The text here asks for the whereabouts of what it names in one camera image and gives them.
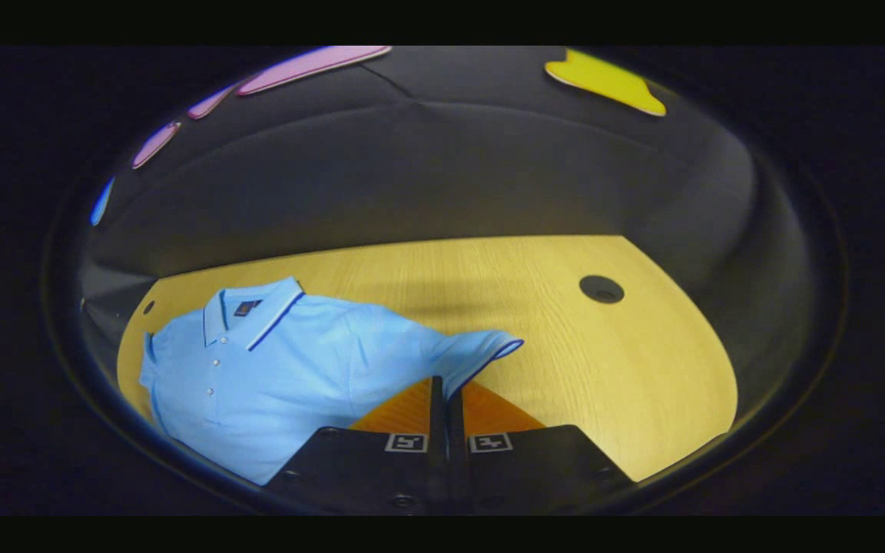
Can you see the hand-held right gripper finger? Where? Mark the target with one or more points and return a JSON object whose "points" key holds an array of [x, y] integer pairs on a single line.
{"points": [[455, 430], [436, 418]]}

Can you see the light blue T-shirt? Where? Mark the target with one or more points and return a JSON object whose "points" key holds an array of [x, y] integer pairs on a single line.
{"points": [[281, 384]]}

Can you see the black backdrop cloth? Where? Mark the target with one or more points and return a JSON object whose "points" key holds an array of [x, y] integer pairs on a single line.
{"points": [[442, 177]]}

